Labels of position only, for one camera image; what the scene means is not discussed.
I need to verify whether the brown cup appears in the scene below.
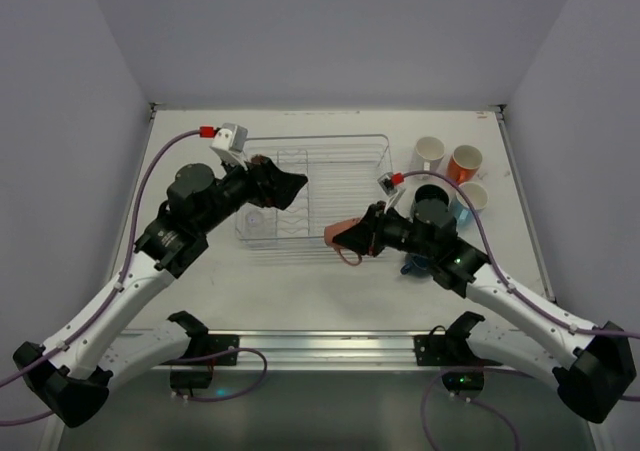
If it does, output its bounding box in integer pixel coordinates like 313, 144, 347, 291
249, 154, 272, 167

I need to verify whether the pink cup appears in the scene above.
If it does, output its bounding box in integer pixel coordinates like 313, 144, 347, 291
324, 218, 364, 267

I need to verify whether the dark blue mug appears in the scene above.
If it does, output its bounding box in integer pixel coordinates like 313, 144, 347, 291
400, 254, 431, 277

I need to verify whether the dark green mug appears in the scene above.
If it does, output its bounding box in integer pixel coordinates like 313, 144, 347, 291
413, 184, 450, 206

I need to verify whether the white mug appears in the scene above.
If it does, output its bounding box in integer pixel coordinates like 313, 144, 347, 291
410, 136, 445, 171

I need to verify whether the light blue mug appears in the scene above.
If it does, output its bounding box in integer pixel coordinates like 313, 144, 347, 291
450, 181, 489, 227

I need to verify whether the orange mug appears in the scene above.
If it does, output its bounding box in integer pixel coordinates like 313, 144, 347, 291
446, 145, 483, 184

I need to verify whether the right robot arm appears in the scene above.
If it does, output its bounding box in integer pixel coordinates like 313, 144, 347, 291
324, 199, 637, 424

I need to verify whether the clear glass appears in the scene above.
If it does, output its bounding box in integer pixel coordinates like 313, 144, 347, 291
242, 208, 269, 239

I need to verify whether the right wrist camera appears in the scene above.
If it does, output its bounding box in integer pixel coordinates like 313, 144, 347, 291
378, 172, 406, 211

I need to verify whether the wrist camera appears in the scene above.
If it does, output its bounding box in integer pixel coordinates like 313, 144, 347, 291
378, 172, 406, 211
210, 123, 248, 166

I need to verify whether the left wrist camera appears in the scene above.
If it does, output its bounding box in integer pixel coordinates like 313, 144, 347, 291
210, 123, 248, 166

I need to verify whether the clear wire dish rack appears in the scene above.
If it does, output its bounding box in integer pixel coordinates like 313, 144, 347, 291
235, 134, 393, 249

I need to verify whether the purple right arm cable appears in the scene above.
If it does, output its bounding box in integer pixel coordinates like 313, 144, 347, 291
392, 170, 640, 402

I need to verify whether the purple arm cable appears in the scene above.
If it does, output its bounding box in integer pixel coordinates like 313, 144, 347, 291
392, 170, 640, 402
0, 125, 221, 425

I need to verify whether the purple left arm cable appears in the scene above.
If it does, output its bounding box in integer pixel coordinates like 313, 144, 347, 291
0, 125, 221, 425

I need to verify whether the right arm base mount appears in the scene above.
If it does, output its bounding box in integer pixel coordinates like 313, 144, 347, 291
412, 311, 500, 367

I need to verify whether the aluminium front rail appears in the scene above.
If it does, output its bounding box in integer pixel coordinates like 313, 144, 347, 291
114, 328, 506, 372

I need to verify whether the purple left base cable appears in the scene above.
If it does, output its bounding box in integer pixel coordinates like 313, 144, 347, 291
169, 350, 269, 403

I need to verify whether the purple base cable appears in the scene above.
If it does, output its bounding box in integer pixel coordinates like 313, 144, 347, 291
419, 365, 521, 451
169, 350, 269, 403

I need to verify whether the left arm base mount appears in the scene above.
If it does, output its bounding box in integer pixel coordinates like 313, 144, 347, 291
168, 311, 240, 366

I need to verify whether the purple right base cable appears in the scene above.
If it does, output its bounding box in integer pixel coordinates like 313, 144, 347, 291
419, 365, 521, 451

